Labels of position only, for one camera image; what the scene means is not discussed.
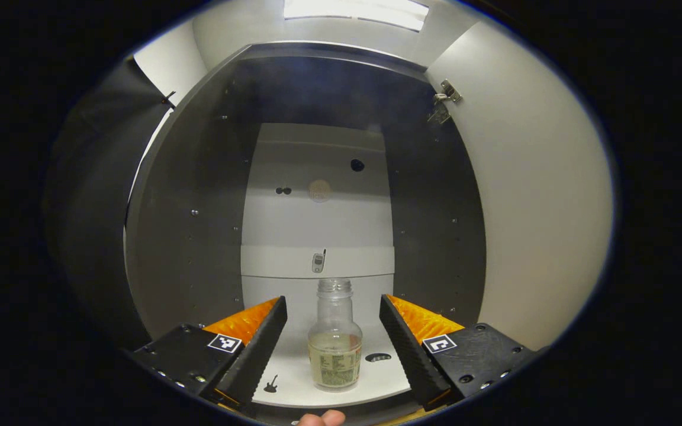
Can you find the clear glass bottle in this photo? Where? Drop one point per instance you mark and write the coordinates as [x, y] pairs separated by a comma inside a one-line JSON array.
[[335, 355]]

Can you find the metal door hinge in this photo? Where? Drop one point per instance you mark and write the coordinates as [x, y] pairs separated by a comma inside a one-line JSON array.
[[444, 100]]

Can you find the black backdrop cloth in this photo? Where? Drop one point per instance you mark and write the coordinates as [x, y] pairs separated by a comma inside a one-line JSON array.
[[98, 207]]

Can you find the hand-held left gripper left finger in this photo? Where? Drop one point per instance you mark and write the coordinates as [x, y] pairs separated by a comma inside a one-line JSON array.
[[258, 355]]

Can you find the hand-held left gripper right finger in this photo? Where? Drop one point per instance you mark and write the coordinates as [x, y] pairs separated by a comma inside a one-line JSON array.
[[409, 355]]

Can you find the large ceiling light panel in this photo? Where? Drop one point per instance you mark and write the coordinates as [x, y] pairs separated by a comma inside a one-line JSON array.
[[356, 12]]

